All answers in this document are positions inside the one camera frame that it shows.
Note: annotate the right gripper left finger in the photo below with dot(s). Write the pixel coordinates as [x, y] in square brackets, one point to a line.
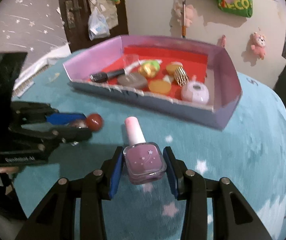
[54, 216]

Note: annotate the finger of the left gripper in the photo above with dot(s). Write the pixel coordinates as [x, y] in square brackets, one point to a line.
[49, 139]
[35, 113]

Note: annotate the red cap glass bottle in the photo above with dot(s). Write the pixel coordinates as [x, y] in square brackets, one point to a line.
[94, 122]

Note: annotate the purple nail polish bottle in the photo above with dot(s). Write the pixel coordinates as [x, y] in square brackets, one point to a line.
[144, 160]

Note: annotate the grey eye shadow case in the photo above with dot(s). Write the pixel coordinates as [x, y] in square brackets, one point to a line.
[133, 80]

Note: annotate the green yellow toy figure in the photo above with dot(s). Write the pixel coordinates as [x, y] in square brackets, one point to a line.
[149, 69]

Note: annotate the orange round disc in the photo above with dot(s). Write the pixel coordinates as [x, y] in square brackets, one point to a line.
[172, 66]
[159, 87]

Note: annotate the studded gold cylinder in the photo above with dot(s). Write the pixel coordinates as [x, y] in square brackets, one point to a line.
[180, 76]

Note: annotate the person's left hand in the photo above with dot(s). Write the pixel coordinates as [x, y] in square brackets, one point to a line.
[9, 170]

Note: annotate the black nail polish bottle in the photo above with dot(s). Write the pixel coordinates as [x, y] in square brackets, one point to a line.
[102, 77]

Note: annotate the plastic bag on door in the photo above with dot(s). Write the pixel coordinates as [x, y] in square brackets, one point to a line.
[97, 25]

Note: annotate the dark wooden door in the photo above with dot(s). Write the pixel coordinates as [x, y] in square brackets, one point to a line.
[75, 15]

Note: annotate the white round compact device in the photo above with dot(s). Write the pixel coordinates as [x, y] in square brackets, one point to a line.
[196, 92]

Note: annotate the red Miniso paper liner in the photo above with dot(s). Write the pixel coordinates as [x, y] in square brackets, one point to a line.
[195, 64]

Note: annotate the purple cardboard tray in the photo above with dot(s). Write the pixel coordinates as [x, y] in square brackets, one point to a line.
[221, 78]

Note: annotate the pink bear plush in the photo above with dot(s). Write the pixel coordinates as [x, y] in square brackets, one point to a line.
[258, 46]

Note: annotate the orange handled stick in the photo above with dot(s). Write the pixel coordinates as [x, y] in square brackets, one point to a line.
[183, 21]

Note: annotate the pink rods against wall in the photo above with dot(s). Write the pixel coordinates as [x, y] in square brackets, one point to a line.
[223, 41]

